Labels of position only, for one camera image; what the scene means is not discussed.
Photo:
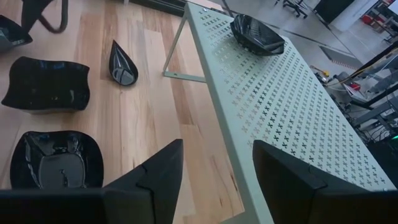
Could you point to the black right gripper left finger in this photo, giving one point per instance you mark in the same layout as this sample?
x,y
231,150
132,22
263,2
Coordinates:
x,y
155,186

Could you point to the black teardrop plate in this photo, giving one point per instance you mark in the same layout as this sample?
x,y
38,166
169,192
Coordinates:
x,y
122,68

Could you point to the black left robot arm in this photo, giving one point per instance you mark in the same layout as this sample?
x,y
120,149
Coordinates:
x,y
34,12

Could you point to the black equipment rack frame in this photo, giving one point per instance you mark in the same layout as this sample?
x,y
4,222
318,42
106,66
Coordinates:
x,y
373,99

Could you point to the black square wavy plate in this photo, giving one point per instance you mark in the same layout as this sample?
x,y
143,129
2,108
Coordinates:
x,y
12,34
56,161

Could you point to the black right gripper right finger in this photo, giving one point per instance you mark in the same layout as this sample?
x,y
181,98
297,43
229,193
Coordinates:
x,y
280,186

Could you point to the red box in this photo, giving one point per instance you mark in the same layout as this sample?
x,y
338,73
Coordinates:
x,y
368,20

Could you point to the black office chair base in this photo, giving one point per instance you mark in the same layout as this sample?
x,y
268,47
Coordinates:
x,y
293,6

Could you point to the small yellow connector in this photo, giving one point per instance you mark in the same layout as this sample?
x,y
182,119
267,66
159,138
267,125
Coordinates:
x,y
325,73

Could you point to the black floor cabinet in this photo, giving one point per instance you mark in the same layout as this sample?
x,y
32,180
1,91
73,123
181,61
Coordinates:
x,y
332,9

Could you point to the black square cup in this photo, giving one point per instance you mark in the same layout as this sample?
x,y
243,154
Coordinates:
x,y
46,84

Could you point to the black aluminium table frame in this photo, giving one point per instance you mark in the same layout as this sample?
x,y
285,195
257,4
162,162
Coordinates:
x,y
155,7

